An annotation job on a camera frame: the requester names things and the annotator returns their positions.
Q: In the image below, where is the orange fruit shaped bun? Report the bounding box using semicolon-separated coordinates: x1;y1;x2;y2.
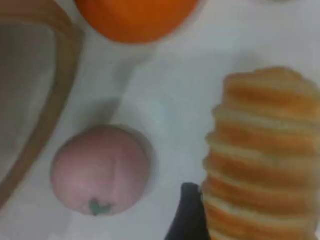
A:
74;0;201;45

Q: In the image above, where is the long striped bread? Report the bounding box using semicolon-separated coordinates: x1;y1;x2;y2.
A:
201;65;320;240

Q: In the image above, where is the pink peach shaped bun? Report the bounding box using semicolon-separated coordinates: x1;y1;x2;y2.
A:
50;124;156;217

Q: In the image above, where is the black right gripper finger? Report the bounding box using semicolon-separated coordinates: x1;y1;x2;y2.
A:
163;182;211;240

